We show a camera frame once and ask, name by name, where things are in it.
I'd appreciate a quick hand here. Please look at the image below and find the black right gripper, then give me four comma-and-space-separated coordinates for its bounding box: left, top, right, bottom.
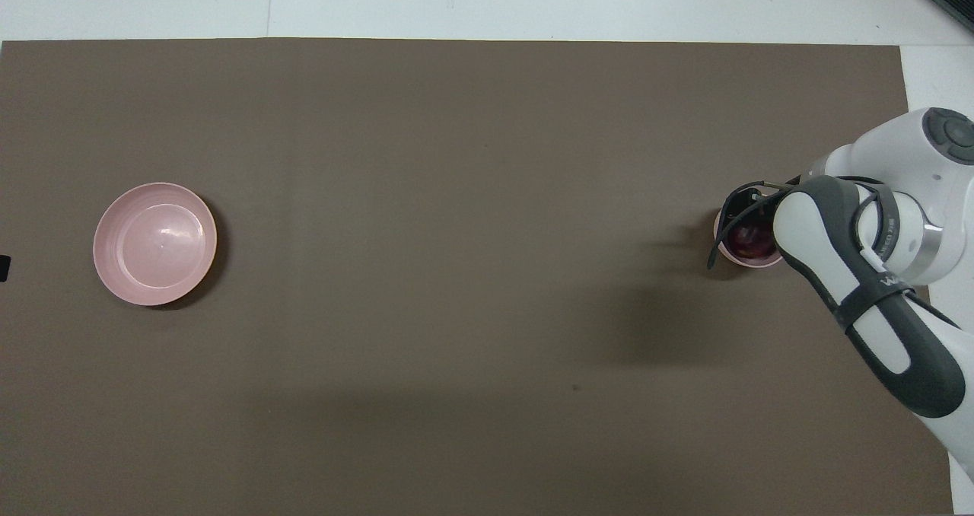
723, 185, 786, 229

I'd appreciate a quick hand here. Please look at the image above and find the dark red apple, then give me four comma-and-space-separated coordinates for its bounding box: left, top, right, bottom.
727, 223, 778, 260

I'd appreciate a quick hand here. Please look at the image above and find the pink bowl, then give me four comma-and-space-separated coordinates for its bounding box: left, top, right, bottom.
713, 207, 786, 269

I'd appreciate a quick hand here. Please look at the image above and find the pink plate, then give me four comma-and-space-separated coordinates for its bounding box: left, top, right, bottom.
93, 182, 218, 307

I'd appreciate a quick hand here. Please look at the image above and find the brown table mat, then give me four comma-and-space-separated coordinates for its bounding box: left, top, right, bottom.
0, 38, 956, 516

